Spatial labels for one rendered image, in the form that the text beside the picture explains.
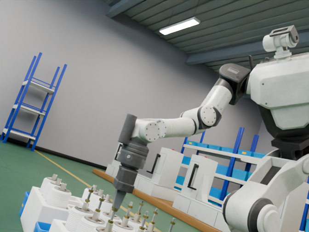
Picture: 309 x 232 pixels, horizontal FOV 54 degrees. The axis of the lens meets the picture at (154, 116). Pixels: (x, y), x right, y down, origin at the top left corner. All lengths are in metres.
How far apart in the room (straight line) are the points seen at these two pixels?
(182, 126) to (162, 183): 3.45
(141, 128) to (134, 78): 7.29
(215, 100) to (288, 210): 2.06
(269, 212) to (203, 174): 2.83
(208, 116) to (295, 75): 0.35
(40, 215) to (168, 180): 3.24
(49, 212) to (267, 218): 0.90
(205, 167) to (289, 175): 2.73
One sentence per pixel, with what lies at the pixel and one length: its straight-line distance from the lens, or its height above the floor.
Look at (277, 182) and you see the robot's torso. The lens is 1.24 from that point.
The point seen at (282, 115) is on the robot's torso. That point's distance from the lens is 1.26.
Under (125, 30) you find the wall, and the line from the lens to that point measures 8.28.
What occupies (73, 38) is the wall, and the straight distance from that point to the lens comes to 7.68.
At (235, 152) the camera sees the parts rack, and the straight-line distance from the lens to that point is 7.01.
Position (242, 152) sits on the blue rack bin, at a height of 1.37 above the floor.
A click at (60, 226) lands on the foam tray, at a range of 1.21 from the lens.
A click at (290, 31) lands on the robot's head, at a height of 1.10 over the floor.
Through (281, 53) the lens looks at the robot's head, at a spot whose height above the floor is 1.05.
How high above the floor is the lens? 0.49
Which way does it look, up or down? 9 degrees up
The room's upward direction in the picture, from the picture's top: 18 degrees clockwise
